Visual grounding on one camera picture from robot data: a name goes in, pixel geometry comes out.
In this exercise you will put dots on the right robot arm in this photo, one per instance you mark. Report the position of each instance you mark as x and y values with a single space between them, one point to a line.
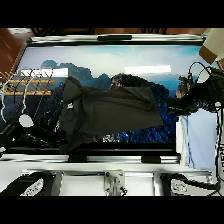
207 94

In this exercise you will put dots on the light blue garment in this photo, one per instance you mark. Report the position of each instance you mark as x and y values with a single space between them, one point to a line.
200 140

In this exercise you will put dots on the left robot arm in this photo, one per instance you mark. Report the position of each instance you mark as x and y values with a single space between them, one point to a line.
12 134

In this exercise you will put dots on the black T-shirt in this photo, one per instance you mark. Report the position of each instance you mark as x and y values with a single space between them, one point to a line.
110 111

